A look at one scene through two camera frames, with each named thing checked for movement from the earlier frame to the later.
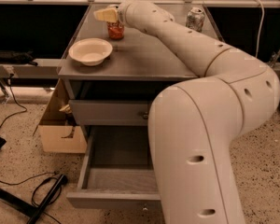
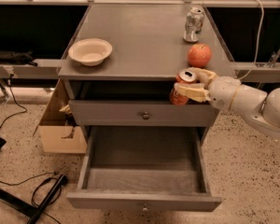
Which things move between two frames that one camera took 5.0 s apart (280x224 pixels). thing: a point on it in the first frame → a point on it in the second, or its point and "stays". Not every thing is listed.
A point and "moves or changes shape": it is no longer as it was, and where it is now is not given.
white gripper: x=121 y=13 → x=222 y=92
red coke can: x=115 y=30 moves or changes shape
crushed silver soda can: x=195 y=19 stays
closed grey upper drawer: x=106 y=112 stays
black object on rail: x=12 y=57 stays
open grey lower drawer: x=118 y=170 stays
